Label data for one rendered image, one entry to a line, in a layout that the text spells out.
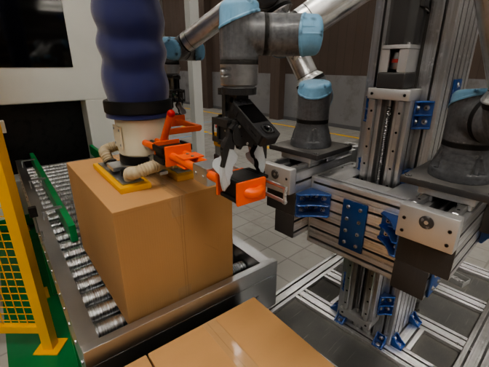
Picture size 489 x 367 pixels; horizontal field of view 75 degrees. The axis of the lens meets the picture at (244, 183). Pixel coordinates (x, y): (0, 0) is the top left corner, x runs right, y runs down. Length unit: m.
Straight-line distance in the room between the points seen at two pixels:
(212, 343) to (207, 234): 0.33
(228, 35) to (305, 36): 0.14
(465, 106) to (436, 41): 0.30
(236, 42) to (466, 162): 0.64
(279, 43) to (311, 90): 0.54
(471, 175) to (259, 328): 0.74
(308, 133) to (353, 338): 0.92
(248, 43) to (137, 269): 0.71
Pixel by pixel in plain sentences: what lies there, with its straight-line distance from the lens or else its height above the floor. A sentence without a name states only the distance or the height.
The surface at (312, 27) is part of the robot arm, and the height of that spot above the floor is 1.39.
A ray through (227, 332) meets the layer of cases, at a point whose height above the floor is 0.54.
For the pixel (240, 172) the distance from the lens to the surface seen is 0.70.
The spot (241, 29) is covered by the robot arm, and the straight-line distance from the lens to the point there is 0.64.
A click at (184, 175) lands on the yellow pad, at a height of 0.97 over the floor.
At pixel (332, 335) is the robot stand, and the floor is 0.21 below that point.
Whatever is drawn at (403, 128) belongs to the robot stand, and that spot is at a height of 1.13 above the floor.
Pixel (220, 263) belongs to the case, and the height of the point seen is 0.64.
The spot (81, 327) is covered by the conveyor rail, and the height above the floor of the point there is 0.59.
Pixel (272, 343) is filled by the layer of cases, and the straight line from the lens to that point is 1.07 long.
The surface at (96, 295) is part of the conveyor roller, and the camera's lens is 1.34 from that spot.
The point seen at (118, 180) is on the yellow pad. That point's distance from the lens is 1.11.
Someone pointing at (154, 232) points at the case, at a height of 0.85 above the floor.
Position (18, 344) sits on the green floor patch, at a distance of 2.13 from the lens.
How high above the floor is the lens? 1.32
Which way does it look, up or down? 20 degrees down
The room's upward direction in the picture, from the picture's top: straight up
